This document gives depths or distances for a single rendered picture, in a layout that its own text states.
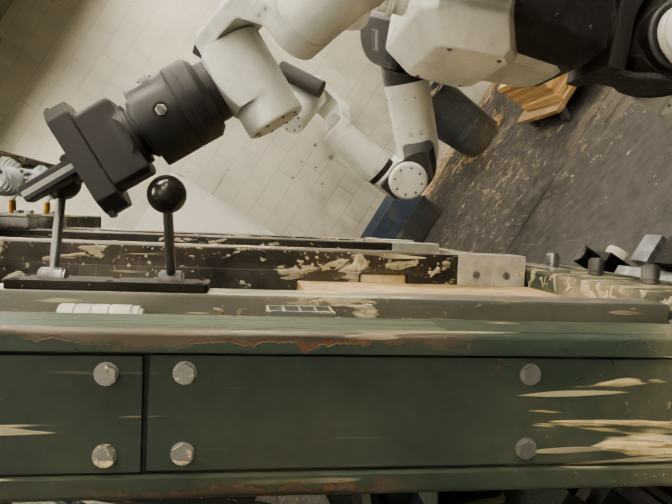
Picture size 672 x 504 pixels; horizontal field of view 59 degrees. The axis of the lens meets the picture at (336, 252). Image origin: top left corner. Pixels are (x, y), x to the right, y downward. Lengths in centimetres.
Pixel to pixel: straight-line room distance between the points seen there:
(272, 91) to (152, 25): 576
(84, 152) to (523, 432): 47
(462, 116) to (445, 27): 438
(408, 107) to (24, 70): 560
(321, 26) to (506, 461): 39
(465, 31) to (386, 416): 62
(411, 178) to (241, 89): 63
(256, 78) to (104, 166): 18
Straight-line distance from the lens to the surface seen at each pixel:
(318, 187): 609
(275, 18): 59
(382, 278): 102
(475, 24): 90
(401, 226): 516
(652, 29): 110
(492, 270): 108
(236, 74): 63
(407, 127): 120
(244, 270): 99
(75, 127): 65
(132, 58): 633
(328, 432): 41
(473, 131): 531
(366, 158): 122
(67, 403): 41
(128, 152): 63
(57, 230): 69
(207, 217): 467
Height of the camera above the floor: 136
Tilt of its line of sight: 9 degrees down
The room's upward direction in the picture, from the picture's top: 57 degrees counter-clockwise
